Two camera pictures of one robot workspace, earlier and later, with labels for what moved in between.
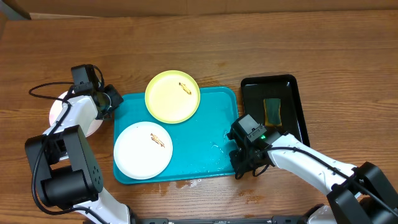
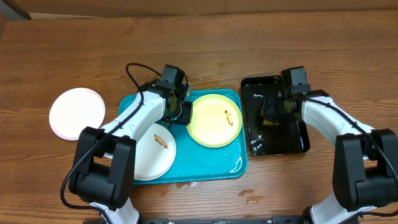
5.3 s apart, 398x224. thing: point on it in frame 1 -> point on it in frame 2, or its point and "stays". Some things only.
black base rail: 274,219 stays
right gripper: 243,168 -> 270,110
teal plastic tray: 201,144 stays
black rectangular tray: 273,102 stays
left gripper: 117,99 -> 186,118
